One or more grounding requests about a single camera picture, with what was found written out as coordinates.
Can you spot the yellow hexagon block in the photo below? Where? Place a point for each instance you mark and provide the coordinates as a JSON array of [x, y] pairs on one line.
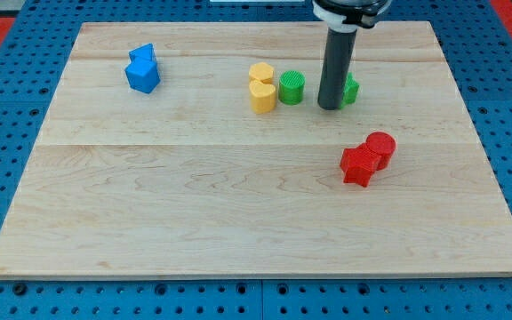
[[262, 72]]

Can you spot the green circle block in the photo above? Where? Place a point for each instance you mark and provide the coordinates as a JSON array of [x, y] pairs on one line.
[[291, 87]]

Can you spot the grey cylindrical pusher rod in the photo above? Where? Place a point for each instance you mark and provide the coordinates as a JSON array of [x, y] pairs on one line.
[[337, 56]]

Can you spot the red circle block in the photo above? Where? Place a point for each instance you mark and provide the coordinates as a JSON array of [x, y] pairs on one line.
[[382, 144]]

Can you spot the blue triangle block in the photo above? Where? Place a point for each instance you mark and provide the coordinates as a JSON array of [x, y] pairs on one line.
[[144, 52]]

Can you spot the green star block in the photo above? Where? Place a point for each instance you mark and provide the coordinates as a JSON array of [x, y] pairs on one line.
[[350, 91]]

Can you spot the red star block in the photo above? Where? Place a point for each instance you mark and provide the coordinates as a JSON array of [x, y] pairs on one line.
[[358, 165]]

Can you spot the yellow heart block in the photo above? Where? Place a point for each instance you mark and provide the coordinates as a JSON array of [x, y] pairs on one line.
[[262, 97]]

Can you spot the light wooden board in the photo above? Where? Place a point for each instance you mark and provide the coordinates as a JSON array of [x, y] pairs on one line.
[[187, 182]]

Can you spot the blue cube block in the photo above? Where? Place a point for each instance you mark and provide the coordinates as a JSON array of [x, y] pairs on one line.
[[142, 75]]

